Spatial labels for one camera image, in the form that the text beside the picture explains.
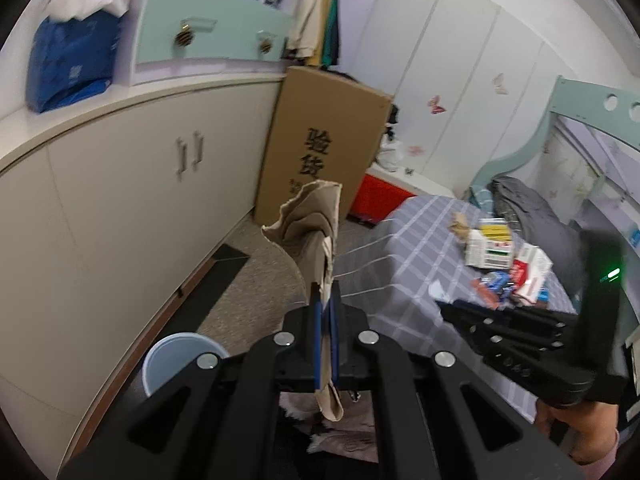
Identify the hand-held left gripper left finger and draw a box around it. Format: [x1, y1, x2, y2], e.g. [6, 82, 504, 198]
[57, 282, 327, 480]

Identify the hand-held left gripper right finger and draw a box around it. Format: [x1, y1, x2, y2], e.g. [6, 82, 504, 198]
[327, 280, 587, 480]

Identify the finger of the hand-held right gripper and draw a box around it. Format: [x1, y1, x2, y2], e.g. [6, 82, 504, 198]
[434, 299, 583, 333]
[442, 312, 571, 361]

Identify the beige paper towel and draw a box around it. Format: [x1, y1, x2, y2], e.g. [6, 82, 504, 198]
[261, 180, 347, 423]

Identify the light blue plastic bucket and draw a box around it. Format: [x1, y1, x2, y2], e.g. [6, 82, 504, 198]
[142, 332, 232, 397]

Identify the person's right forearm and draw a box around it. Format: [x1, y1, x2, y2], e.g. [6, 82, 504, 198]
[595, 432, 626, 480]

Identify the person's right hand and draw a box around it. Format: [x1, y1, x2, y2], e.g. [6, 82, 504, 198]
[535, 400, 620, 465]

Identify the orange wrapper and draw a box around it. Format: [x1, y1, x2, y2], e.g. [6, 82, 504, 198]
[470, 280, 502, 311]

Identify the small blue packet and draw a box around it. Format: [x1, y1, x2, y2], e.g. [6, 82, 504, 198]
[477, 270, 512, 294]

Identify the red white packet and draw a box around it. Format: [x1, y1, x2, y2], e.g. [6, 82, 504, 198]
[510, 242, 554, 304]

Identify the grey duvet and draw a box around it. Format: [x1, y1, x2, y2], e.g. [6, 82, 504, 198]
[492, 175, 587, 307]

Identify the grey checked tablecloth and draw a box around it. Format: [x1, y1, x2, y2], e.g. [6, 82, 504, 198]
[330, 194, 577, 427]

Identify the blue bed sheet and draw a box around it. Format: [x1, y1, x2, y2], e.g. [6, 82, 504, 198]
[469, 185, 502, 212]

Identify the red storage box white lid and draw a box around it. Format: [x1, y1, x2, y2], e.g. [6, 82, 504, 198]
[347, 165, 457, 226]

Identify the white crumpled bag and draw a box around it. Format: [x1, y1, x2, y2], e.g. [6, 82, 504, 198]
[377, 140, 407, 172]

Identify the tall cardboard box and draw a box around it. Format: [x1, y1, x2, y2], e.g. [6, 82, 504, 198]
[253, 65, 394, 226]

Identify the black clothing pile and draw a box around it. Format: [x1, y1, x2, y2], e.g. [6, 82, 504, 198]
[382, 104, 399, 142]

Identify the cream low cabinet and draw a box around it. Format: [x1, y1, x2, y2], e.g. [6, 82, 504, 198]
[0, 72, 288, 466]

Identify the white wardrobe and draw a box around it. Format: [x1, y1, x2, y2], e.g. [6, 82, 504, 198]
[340, 0, 561, 201]

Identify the hanging green garment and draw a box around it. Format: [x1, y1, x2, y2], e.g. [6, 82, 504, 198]
[320, 0, 342, 68]

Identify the hanging cream garment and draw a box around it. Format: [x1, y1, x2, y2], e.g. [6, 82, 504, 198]
[284, 0, 332, 61]

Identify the mint green drawer front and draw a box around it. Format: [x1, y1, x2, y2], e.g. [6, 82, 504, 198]
[134, 0, 294, 66]

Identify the blue plastic package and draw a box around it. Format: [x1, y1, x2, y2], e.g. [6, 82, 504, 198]
[26, 10, 124, 114]

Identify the mint green bed frame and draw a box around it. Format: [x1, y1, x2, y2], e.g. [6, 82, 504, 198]
[469, 75, 640, 202]

